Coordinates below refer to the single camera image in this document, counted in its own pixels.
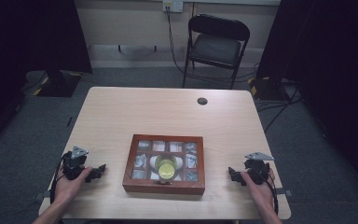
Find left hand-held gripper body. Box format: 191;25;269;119
62;145;90;181

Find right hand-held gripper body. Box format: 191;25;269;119
243;151;275;185

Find wooden box with glass lid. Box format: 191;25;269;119
121;133;206;196

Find person's right hand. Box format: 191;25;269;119
241;169;276;209

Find person's left hand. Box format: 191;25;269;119
54;166;93;203

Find grey tape strip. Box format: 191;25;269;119
274;188;294;198
33;190;49;202

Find set of silver foil packets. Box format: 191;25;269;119
131;140;200;182

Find yellow and black stand base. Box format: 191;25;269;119
247;76;291;102

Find black folding chair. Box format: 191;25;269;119
181;13;251;91

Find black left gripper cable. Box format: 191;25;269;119
49;152;73;204

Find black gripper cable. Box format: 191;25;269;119
260;174;280;217
49;152;73;204

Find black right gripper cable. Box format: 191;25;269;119
260;174;280;217

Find black floor cables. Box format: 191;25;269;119
255;83;303;133

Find grey wall cable duct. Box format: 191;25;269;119
88;44;266;63

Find black wall socket cable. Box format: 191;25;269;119
166;7;188;76

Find white wall socket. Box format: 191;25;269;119
162;0;185;13

